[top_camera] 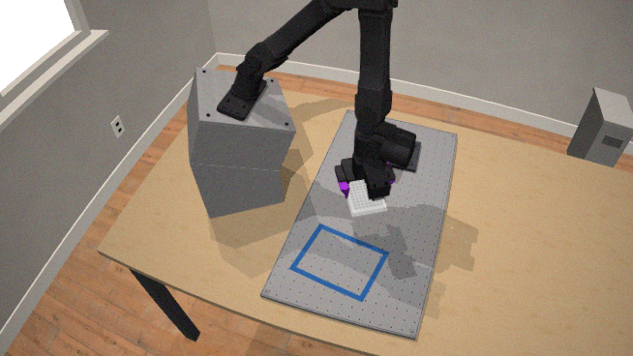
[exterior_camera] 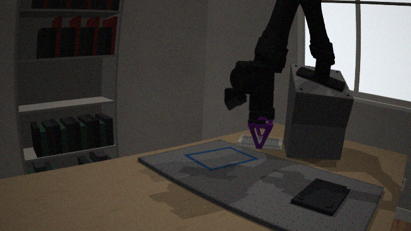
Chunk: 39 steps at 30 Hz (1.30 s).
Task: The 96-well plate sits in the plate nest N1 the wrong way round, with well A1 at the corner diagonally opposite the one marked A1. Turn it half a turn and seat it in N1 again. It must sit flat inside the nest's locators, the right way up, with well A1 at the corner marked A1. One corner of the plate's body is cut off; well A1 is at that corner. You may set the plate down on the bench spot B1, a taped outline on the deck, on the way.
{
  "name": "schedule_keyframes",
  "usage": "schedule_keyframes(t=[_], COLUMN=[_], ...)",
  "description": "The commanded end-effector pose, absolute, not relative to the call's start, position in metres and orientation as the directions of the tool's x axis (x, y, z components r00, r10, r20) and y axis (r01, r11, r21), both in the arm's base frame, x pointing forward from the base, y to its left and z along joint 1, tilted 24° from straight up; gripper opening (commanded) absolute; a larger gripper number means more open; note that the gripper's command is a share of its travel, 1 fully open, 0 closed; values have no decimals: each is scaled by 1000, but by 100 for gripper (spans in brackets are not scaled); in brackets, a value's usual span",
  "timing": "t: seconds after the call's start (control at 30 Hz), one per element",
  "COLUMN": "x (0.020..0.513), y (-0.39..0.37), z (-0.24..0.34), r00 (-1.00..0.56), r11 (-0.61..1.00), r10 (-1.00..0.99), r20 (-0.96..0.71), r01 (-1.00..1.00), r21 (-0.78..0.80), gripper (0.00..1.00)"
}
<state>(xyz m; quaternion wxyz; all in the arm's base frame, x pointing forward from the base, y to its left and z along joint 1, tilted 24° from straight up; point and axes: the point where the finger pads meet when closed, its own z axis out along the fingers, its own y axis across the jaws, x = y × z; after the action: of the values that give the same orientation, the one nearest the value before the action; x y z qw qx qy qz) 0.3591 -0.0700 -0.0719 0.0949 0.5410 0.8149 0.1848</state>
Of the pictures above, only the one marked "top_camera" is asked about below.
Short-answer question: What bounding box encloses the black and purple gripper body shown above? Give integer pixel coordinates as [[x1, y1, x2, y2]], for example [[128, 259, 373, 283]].
[[335, 151, 396, 184]]

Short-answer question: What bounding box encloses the white well plate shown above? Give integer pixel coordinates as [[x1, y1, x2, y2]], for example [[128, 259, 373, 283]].
[[347, 180, 387, 218]]

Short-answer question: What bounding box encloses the blue tape outline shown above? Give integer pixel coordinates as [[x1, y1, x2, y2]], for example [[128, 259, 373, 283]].
[[289, 223, 389, 302]]

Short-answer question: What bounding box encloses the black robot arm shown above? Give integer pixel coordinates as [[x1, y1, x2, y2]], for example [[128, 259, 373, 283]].
[[217, 0, 416, 201]]

